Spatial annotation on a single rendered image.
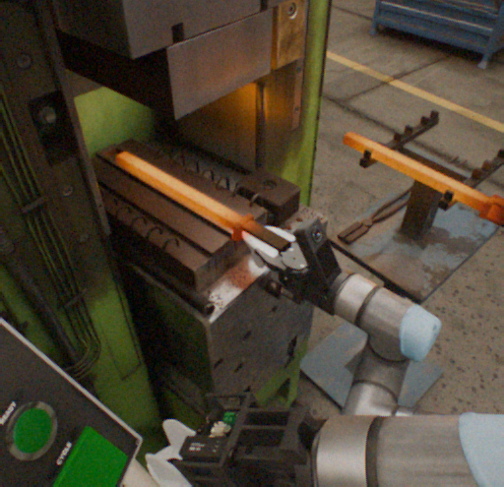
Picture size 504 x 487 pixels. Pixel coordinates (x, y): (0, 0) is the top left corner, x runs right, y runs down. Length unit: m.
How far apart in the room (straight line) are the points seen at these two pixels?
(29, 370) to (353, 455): 0.36
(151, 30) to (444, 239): 0.99
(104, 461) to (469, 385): 1.55
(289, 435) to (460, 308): 1.85
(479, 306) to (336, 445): 1.89
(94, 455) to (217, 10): 0.56
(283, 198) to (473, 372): 1.27
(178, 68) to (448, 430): 0.48
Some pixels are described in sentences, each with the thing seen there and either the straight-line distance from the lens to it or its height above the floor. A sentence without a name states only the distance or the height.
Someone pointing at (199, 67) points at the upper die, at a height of 1.33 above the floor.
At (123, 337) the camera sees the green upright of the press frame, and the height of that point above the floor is 0.75.
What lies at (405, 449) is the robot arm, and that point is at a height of 1.25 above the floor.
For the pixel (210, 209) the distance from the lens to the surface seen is 0.88.
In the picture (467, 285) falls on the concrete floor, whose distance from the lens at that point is 2.29.
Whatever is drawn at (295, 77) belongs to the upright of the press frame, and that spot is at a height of 1.13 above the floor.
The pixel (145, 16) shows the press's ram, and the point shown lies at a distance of 0.56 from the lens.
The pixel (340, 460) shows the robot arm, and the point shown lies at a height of 1.23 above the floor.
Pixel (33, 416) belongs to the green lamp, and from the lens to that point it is 0.57.
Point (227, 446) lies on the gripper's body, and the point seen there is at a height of 1.20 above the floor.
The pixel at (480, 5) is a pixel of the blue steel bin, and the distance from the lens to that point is 4.47.
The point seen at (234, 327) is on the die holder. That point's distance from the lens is 0.90.
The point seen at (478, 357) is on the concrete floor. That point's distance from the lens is 2.05.
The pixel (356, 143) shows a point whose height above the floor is 0.99.
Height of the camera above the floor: 1.57
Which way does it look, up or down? 43 degrees down
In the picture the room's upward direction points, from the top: straight up
